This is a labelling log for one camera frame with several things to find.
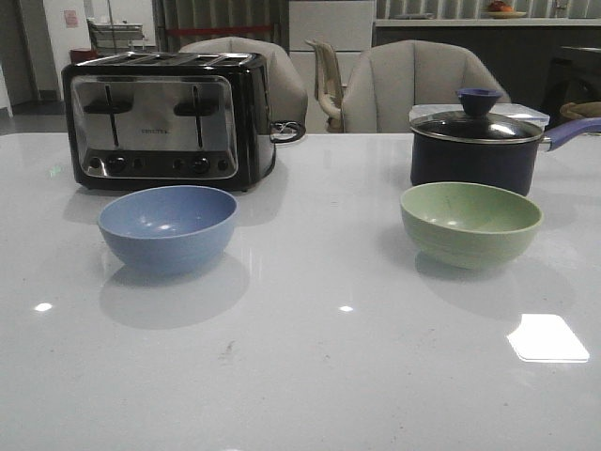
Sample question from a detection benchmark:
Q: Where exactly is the red bin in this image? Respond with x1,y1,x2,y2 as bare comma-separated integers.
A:
69,48,97,63

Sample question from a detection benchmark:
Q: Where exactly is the glass lid with blue knob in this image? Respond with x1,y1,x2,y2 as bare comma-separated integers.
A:
409,87,543,144

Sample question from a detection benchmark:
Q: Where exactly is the clear plastic container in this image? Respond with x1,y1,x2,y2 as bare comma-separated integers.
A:
408,103,550,129

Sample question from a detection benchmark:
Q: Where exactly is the beige upholstered chair left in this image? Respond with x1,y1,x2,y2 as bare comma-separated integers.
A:
179,37,308,125

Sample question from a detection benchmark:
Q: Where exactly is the beige upholstered chair right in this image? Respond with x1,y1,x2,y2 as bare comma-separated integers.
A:
341,39,511,133

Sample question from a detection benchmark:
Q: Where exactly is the black and chrome toaster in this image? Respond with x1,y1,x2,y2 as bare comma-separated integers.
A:
62,52,275,191

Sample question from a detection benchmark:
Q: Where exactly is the cream plastic chair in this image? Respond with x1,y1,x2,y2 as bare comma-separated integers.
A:
305,39,344,132

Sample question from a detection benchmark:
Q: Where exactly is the blue bowl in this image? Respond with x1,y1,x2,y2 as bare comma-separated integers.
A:
98,185,239,275

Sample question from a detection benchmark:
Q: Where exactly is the beige upholstered chair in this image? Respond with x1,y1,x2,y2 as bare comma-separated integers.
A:
179,37,308,125
341,39,511,133

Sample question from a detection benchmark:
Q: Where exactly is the green bowl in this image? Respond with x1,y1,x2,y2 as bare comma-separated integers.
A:
400,181,544,270

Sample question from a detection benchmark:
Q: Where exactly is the black toaster power cord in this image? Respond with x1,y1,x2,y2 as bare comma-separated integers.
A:
270,120,306,144

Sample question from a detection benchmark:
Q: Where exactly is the dark blue saucepan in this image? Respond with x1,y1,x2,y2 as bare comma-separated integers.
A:
410,117,600,195

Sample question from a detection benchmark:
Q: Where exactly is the fruit bowl on counter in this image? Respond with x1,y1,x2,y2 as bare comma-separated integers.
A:
485,0,526,19

